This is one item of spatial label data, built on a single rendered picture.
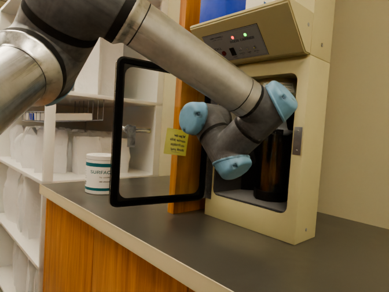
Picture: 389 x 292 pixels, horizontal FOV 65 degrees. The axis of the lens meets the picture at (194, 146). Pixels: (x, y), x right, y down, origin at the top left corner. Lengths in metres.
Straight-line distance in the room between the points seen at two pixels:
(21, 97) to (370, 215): 1.08
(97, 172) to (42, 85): 0.77
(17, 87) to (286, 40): 0.59
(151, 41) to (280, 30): 0.38
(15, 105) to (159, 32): 0.23
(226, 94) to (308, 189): 0.40
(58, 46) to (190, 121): 0.31
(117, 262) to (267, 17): 0.75
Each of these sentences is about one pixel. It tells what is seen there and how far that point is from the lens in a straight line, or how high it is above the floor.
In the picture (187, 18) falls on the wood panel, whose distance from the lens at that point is 1.02.
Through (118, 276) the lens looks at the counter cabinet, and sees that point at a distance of 0.96.
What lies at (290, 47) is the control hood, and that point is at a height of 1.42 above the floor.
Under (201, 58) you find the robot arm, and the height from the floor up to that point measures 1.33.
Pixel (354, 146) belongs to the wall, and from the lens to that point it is 1.21.
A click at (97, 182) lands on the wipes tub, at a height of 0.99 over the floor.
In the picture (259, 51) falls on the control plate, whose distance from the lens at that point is 0.85.
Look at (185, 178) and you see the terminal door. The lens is 0.94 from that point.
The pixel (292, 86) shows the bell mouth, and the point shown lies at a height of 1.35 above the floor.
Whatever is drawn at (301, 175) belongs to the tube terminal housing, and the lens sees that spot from 0.81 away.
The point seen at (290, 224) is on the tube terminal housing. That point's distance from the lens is 0.83.
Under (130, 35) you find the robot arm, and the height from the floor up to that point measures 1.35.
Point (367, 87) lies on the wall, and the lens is 1.21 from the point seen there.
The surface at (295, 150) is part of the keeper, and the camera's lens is 0.80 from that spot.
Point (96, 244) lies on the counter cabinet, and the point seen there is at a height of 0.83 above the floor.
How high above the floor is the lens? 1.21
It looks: 3 degrees down
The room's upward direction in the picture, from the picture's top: 4 degrees clockwise
